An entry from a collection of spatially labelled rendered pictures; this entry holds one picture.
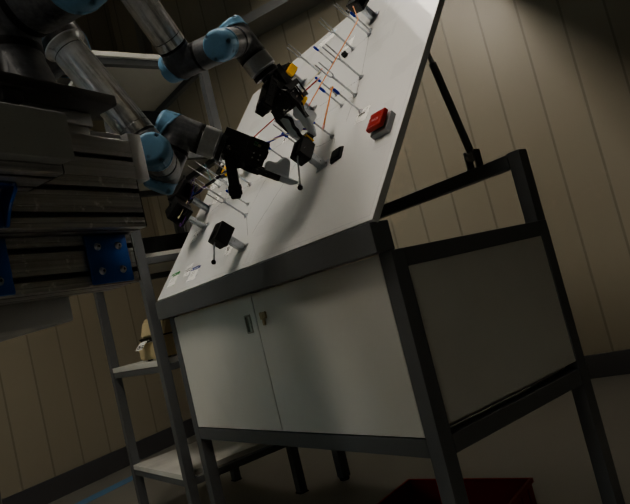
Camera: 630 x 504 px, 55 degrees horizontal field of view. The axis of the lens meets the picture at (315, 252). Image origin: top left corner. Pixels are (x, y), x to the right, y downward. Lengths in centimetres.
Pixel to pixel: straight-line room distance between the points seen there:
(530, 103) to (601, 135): 40
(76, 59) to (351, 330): 84
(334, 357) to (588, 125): 231
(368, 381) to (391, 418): 10
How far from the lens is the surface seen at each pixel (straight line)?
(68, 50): 144
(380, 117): 141
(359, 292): 135
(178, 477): 240
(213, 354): 200
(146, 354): 249
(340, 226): 133
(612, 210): 341
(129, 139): 117
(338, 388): 149
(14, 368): 383
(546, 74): 352
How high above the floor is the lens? 73
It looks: 5 degrees up
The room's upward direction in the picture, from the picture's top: 14 degrees counter-clockwise
